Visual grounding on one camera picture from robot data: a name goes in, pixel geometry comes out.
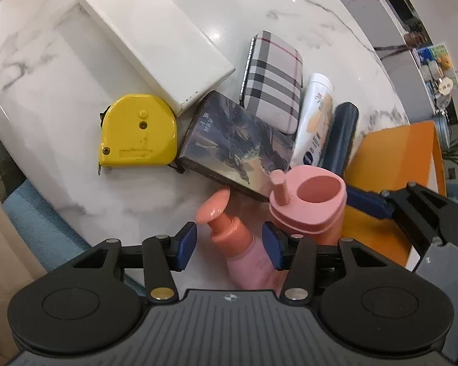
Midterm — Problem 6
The white long box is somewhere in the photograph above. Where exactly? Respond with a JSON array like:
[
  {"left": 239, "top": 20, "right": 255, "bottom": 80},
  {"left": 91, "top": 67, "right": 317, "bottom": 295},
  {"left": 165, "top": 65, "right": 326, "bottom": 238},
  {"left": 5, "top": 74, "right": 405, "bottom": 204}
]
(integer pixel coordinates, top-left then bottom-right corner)
[{"left": 78, "top": 0, "right": 235, "bottom": 116}]

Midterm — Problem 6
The teddy bear picture board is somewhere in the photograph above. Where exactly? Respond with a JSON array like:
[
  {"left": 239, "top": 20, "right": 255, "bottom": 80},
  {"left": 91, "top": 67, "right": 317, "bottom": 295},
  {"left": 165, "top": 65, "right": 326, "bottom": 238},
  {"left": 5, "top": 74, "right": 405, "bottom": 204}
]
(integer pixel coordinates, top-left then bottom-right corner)
[{"left": 413, "top": 43, "right": 458, "bottom": 96}]

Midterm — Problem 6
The yellow tape measure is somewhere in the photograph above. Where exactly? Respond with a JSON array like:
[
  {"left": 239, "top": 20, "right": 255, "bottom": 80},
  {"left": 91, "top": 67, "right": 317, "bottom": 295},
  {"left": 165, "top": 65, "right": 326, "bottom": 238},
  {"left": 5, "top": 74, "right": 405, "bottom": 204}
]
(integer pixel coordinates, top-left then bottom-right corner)
[{"left": 98, "top": 94, "right": 178, "bottom": 169}]

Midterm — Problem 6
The dark illustrated card box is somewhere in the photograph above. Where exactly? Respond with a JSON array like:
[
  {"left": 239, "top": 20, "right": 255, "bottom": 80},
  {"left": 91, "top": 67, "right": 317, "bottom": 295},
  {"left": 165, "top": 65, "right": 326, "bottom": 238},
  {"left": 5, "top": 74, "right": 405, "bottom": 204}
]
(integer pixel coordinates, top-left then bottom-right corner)
[{"left": 178, "top": 91, "right": 294, "bottom": 202}]

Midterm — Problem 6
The orange white storage box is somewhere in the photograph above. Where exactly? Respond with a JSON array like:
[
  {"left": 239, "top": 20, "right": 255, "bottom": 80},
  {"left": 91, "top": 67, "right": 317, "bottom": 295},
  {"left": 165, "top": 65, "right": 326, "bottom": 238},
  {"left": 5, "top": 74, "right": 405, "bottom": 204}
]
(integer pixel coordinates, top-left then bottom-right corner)
[{"left": 342, "top": 121, "right": 446, "bottom": 270}]

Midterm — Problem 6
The pink cup with spout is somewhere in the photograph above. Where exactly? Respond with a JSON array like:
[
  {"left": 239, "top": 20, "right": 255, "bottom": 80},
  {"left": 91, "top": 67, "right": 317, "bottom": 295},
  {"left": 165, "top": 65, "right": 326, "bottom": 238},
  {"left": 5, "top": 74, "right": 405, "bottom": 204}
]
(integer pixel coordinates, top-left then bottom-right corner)
[{"left": 269, "top": 165, "right": 347, "bottom": 246}]

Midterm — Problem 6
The pink pump bottle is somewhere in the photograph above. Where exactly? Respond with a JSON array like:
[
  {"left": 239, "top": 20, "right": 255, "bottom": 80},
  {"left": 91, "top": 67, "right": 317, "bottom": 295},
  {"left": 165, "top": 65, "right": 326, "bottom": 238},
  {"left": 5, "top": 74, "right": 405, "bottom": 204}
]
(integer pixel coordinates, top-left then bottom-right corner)
[{"left": 195, "top": 188, "right": 286, "bottom": 292}]

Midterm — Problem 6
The dark blue cylinder can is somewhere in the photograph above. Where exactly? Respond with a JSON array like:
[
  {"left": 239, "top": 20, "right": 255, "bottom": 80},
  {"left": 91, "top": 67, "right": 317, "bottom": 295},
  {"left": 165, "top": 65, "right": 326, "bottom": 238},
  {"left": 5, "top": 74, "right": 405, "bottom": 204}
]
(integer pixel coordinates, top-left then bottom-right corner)
[{"left": 320, "top": 102, "right": 359, "bottom": 176}]

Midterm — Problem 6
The plaid glasses case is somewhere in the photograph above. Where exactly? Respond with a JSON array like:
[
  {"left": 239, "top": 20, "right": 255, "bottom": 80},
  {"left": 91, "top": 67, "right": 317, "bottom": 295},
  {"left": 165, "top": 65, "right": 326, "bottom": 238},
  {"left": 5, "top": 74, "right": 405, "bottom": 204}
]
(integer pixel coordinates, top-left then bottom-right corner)
[{"left": 239, "top": 30, "right": 303, "bottom": 135}]

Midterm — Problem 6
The white floral bottle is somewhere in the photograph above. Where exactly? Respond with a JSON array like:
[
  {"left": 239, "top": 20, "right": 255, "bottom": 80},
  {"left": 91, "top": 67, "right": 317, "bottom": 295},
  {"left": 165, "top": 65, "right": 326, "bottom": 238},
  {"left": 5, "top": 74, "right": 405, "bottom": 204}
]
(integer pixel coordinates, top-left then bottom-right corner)
[{"left": 290, "top": 73, "right": 334, "bottom": 168}]

